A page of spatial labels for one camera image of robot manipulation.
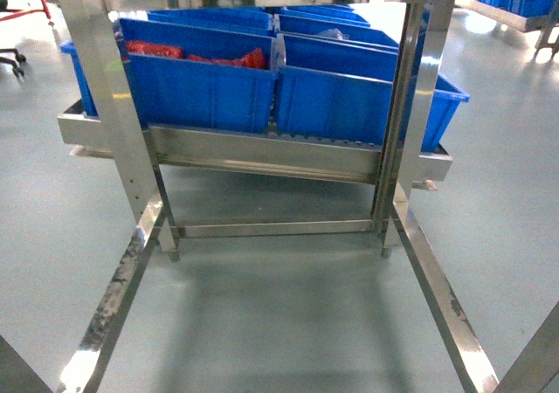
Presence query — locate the front right blue bin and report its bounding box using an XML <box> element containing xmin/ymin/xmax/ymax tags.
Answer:
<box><xmin>274</xmin><ymin>32</ymin><xmax>471</xmax><ymax>152</ymax></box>

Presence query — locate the black office chair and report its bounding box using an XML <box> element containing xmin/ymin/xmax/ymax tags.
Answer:
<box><xmin>0</xmin><ymin>0</ymin><xmax>26</xmax><ymax>78</ymax></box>

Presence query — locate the front left blue bin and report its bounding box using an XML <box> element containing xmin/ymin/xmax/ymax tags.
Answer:
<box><xmin>120</xmin><ymin>18</ymin><xmax>278</xmax><ymax>134</ymax></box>

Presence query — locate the red metal table frame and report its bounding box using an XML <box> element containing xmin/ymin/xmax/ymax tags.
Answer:
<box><xmin>1</xmin><ymin>0</ymin><xmax>54</xmax><ymax>25</ymax></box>

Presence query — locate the stainless steel rack frame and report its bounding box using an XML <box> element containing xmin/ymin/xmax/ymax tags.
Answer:
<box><xmin>0</xmin><ymin>0</ymin><xmax>559</xmax><ymax>393</ymax></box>

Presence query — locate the red plastic bag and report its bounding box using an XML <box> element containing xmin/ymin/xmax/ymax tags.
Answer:
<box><xmin>126</xmin><ymin>40</ymin><xmax>266</xmax><ymax>70</ymax></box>

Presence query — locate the blue bin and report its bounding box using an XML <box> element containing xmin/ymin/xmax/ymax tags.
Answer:
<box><xmin>120</xmin><ymin>18</ymin><xmax>278</xmax><ymax>134</ymax></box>
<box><xmin>274</xmin><ymin>32</ymin><xmax>471</xmax><ymax>152</ymax></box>

